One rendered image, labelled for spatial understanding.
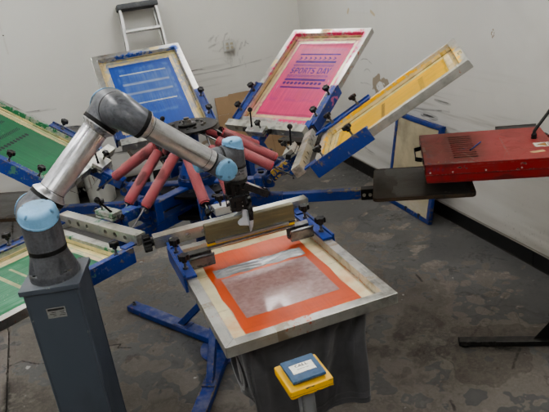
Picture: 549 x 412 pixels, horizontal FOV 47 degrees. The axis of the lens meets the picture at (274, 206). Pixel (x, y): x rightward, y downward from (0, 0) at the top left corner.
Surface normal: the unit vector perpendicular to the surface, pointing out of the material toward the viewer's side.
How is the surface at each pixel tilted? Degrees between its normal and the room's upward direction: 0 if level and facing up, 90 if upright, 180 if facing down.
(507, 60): 90
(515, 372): 0
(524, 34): 90
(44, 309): 90
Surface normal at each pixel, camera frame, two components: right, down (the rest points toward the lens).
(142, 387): -0.12, -0.92
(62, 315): 0.11, 0.36
